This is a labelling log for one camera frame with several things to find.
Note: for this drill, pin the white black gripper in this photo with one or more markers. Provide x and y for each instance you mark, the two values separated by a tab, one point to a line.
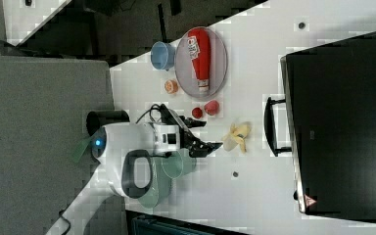
169	132

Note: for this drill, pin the yellow peeled toy banana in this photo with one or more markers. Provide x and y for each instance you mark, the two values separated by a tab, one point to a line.
236	136

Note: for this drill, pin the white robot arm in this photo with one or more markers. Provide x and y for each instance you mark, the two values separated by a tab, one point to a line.
126	152

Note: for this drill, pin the black toaster oven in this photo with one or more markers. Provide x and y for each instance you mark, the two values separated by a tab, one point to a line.
327	122

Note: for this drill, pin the small red strawberry toy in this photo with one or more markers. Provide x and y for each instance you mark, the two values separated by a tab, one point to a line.
197	112

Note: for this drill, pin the green cup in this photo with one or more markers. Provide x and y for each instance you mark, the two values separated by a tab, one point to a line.
178	164

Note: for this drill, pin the large red strawberry toy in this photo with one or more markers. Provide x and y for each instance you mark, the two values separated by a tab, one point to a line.
212	107

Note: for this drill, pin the orange slice toy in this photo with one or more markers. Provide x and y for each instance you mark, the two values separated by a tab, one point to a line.
171	86

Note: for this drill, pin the green colander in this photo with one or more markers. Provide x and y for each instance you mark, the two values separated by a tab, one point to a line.
160	186

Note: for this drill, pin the grey round plate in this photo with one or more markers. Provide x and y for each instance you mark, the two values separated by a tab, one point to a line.
184	71

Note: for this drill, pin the blue cup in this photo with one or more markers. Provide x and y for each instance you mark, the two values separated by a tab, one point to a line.
162	56

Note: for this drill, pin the red ketchup bottle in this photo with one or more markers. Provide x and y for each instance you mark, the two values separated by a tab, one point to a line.
199	48

